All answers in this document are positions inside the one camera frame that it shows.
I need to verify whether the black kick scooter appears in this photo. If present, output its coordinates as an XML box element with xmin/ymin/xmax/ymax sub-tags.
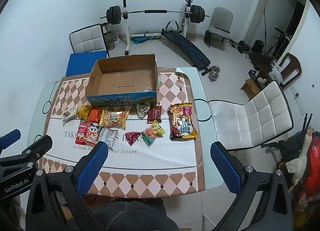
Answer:
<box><xmin>266</xmin><ymin>27</ymin><xmax>293</xmax><ymax>57</ymax></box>

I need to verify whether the white panda triangular packet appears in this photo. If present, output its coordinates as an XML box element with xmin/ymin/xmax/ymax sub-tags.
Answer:
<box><xmin>136</xmin><ymin>103</ymin><xmax>151</xmax><ymax>120</ymax></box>

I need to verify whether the checkered table mat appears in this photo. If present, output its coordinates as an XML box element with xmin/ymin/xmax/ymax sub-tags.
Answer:
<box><xmin>41</xmin><ymin>67</ymin><xmax>206</xmax><ymax>195</ymax></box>

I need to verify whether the orange snack packet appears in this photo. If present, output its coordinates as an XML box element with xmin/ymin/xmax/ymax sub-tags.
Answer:
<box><xmin>87</xmin><ymin>107</ymin><xmax>104</xmax><ymax>123</ymax></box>

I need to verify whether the black sit-up bench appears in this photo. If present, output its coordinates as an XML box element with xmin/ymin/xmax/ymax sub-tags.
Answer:
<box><xmin>160</xmin><ymin>20</ymin><xmax>211</xmax><ymax>72</ymax></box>

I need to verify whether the cardboard box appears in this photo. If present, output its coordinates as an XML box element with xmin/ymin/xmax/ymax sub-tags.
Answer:
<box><xmin>85</xmin><ymin>54</ymin><xmax>158</xmax><ymax>107</ymax></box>

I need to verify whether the silver white snack packet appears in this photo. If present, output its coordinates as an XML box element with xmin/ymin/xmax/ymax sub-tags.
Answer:
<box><xmin>98</xmin><ymin>127</ymin><xmax>118</xmax><ymax>148</ymax></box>

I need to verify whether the large red noodle packet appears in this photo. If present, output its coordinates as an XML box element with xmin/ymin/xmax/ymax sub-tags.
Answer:
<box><xmin>167</xmin><ymin>102</ymin><xmax>198</xmax><ymax>141</ymax></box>

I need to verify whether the black speaker box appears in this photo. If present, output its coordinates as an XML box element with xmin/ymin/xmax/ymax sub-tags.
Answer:
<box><xmin>251</xmin><ymin>40</ymin><xmax>264</xmax><ymax>53</ymax></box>

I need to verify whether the dark red snack packet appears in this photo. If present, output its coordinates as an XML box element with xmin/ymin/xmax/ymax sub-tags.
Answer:
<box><xmin>147</xmin><ymin>105</ymin><xmax>162</xmax><ymax>124</ymax></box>

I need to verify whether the red panda snack packet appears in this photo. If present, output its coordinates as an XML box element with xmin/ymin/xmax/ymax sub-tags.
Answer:
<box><xmin>75</xmin><ymin>121</ymin><xmax>102</xmax><ymax>147</ymax></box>

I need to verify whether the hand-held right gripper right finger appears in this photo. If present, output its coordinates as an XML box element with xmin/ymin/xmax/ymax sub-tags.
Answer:
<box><xmin>210</xmin><ymin>142</ymin><xmax>294</xmax><ymax>231</ymax></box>

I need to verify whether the red triangular snack packet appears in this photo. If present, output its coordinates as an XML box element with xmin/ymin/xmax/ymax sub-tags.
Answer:
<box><xmin>124</xmin><ymin>132</ymin><xmax>143</xmax><ymax>145</ymax></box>

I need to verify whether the blue cushion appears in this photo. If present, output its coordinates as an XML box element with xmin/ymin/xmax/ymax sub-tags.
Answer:
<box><xmin>65</xmin><ymin>51</ymin><xmax>108</xmax><ymax>78</ymax></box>

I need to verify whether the white cookie packet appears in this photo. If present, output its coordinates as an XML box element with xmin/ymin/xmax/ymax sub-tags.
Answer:
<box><xmin>61</xmin><ymin>106</ymin><xmax>77</xmax><ymax>122</ymax></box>

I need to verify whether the dark fuzzy clothing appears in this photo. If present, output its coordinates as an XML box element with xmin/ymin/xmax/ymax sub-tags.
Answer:
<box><xmin>89</xmin><ymin>197</ymin><xmax>181</xmax><ymax>231</ymax></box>

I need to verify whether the colourful candy balls bag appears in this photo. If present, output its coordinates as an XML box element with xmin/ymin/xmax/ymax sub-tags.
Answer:
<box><xmin>142</xmin><ymin>120</ymin><xmax>166</xmax><ymax>147</ymax></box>

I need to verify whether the white padded chair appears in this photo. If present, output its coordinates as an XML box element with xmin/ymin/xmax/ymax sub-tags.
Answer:
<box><xmin>69</xmin><ymin>24</ymin><xmax>111</xmax><ymax>58</ymax></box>
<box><xmin>208</xmin><ymin>80</ymin><xmax>294</xmax><ymax>152</ymax></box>

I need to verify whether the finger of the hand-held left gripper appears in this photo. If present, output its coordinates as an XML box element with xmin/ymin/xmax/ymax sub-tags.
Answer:
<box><xmin>0</xmin><ymin>135</ymin><xmax>53</xmax><ymax>170</ymax></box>
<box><xmin>0</xmin><ymin>129</ymin><xmax>22</xmax><ymax>151</ymax></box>

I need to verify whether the red bag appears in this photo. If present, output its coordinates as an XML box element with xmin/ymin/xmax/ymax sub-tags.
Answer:
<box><xmin>297</xmin><ymin>135</ymin><xmax>320</xmax><ymax>204</ymax></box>

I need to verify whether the grey chair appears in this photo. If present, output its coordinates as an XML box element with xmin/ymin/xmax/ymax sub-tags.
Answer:
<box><xmin>204</xmin><ymin>7</ymin><xmax>234</xmax><ymax>48</ymax></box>

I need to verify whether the white plastic bag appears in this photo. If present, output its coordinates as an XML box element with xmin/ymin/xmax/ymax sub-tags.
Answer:
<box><xmin>269</xmin><ymin>62</ymin><xmax>284</xmax><ymax>83</ymax></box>

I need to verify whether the short barbell with black plates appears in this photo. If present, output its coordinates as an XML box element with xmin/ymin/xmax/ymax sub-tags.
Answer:
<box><xmin>229</xmin><ymin>38</ymin><xmax>251</xmax><ymax>55</ymax></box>

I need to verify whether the white goose plush toy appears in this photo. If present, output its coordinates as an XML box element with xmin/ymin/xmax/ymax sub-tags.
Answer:
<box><xmin>285</xmin><ymin>126</ymin><xmax>316</xmax><ymax>192</ymax></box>

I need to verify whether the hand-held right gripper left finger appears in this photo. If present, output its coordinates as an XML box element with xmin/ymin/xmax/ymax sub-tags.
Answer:
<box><xmin>25</xmin><ymin>142</ymin><xmax>109</xmax><ymax>231</ymax></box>

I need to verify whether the long barbell with black plates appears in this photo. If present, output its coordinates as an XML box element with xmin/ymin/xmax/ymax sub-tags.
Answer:
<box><xmin>100</xmin><ymin>5</ymin><xmax>210</xmax><ymax>26</ymax></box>

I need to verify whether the small wooden stool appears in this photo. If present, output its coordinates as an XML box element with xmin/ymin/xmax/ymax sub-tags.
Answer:
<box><xmin>240</xmin><ymin>78</ymin><xmax>262</xmax><ymax>98</ymax></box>

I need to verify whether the chrome dumbbell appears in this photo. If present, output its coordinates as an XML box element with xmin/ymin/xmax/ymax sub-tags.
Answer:
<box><xmin>201</xmin><ymin>65</ymin><xmax>221</xmax><ymax>82</ymax></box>

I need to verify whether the yellow chips packet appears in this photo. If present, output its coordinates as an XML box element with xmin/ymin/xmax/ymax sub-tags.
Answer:
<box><xmin>99</xmin><ymin>109</ymin><xmax>129</xmax><ymax>130</ymax></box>

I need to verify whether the brown wooden chair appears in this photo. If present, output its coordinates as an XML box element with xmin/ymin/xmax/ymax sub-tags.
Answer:
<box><xmin>269</xmin><ymin>52</ymin><xmax>302</xmax><ymax>90</ymax></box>

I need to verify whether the clear water jug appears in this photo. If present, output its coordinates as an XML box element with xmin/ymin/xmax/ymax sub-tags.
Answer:
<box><xmin>103</xmin><ymin>30</ymin><xmax>117</xmax><ymax>50</ymax></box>

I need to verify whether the shiny yellow snack packet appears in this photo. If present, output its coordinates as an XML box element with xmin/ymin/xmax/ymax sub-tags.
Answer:
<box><xmin>77</xmin><ymin>105</ymin><xmax>93</xmax><ymax>119</ymax></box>

